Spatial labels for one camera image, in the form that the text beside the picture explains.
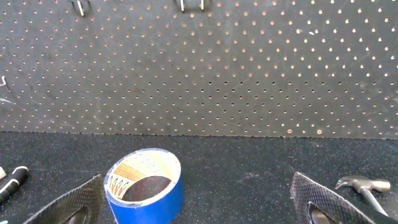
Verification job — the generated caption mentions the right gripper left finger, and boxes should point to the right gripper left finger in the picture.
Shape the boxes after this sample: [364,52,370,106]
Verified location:
[21,174,105,224]

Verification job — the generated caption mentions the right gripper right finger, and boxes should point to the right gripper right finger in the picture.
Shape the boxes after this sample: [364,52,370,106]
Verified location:
[289,171,398,224]

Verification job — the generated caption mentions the black and white pliers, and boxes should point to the black and white pliers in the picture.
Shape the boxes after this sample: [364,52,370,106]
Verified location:
[0,166,29,205]

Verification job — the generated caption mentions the black pegboard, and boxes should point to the black pegboard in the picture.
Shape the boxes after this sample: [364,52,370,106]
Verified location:
[0,0,398,139]

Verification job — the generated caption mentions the hammer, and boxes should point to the hammer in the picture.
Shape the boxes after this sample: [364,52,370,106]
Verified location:
[335,175,391,217]

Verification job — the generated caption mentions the roll of blue tape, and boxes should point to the roll of blue tape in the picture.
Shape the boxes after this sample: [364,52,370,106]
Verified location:
[104,148,184,224]

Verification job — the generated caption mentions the metal hook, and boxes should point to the metal hook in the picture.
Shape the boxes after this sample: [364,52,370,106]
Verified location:
[174,0,213,13]
[0,75,15,105]
[67,0,91,17]

